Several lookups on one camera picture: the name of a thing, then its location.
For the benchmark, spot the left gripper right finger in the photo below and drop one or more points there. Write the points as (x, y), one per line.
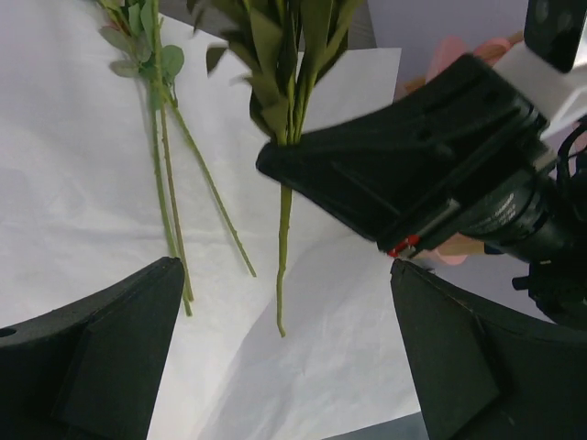
(483, 371)

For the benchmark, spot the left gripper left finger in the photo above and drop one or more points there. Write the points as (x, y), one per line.
(92, 369)

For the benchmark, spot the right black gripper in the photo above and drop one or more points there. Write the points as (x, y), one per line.
(414, 170)

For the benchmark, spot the green leafy stem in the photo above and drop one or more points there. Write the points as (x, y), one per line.
(288, 47)

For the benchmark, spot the white wrapping paper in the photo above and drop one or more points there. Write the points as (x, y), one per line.
(80, 211)

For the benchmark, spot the pink artificial flower bunch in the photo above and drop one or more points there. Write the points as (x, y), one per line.
(160, 137)

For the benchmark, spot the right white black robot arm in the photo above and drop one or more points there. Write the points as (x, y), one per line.
(538, 219)

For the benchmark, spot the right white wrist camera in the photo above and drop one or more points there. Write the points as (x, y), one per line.
(549, 66)

